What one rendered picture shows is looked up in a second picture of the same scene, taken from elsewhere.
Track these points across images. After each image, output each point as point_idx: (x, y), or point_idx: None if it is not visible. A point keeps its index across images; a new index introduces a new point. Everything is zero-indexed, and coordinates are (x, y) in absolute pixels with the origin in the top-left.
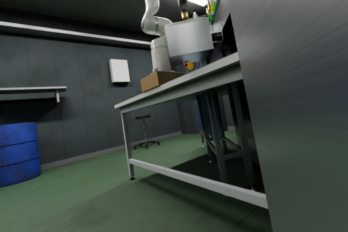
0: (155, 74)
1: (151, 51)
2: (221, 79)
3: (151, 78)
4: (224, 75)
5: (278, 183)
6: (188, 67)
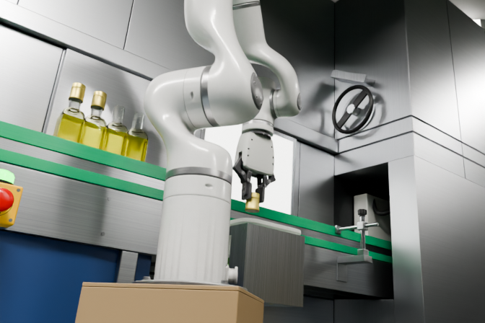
0: (261, 308)
1: (229, 189)
2: None
3: (256, 314)
4: None
5: None
6: (1, 219)
